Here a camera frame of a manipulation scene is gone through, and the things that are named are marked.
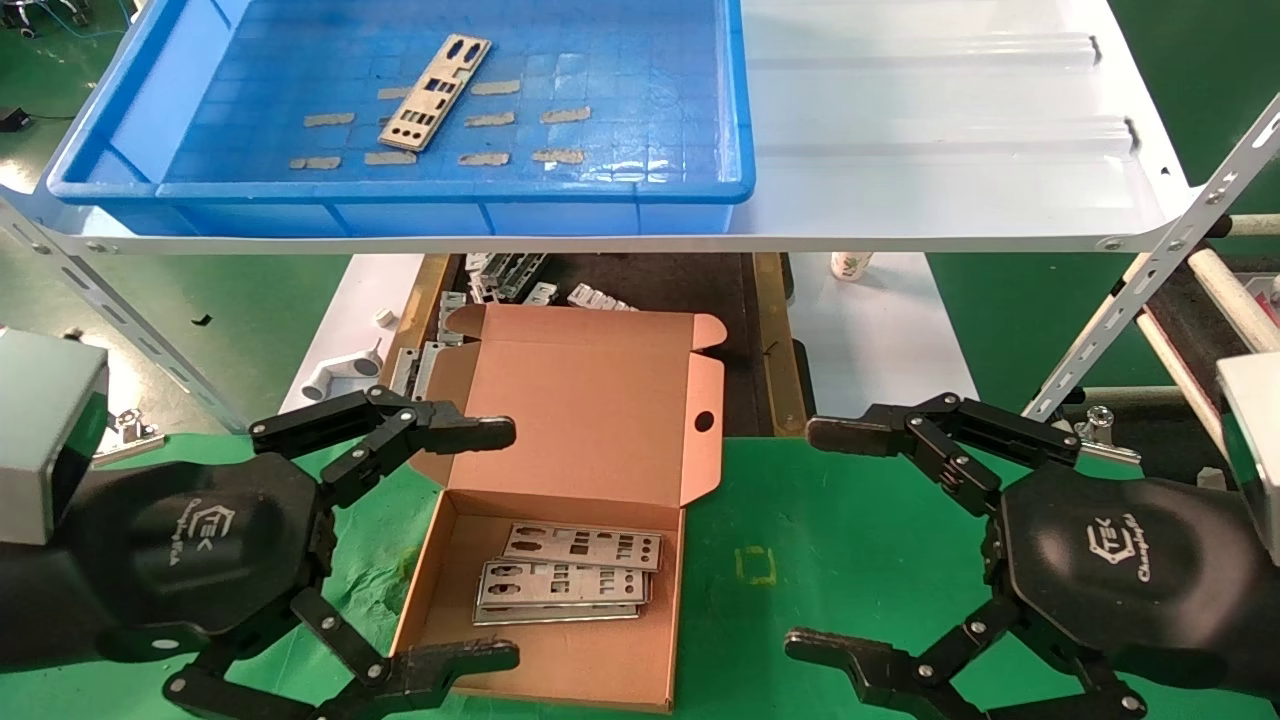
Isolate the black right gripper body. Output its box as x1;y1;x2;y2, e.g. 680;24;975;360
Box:
985;462;1266;691

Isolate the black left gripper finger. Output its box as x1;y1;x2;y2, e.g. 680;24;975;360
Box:
248;385;517;508
163;588;521;720

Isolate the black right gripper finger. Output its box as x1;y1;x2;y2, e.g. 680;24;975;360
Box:
785;590;1149;720
806;392;1083;518

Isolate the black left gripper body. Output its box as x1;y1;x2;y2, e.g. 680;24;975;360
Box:
68;452;337;663

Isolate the open brown cardboard box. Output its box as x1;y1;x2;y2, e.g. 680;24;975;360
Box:
385;303;727;713

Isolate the wood-framed black tray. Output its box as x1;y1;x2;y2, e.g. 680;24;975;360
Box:
358;252;819;438

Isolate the blue plastic tray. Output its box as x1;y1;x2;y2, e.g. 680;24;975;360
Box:
45;0;756;237

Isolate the white pipe fitting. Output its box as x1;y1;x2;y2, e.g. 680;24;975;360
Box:
300;340;384;401

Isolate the silver binder clip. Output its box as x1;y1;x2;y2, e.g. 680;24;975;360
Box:
1075;405;1143;466
98;408;166;466

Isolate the white slotted shelf strut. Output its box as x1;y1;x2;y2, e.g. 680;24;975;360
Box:
1020;95;1280;423
0;195;246;433

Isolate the white metal shelf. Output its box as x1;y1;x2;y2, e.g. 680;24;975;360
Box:
0;0;1201;256

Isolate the black chair base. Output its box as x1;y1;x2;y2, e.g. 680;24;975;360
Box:
0;0;93;39

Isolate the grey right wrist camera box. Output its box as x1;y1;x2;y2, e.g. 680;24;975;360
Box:
1215;352;1280;567

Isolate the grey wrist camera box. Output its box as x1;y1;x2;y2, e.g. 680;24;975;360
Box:
0;328;109;547
1215;352;1280;567

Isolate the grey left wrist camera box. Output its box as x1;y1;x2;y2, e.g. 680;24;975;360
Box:
0;328;109;547

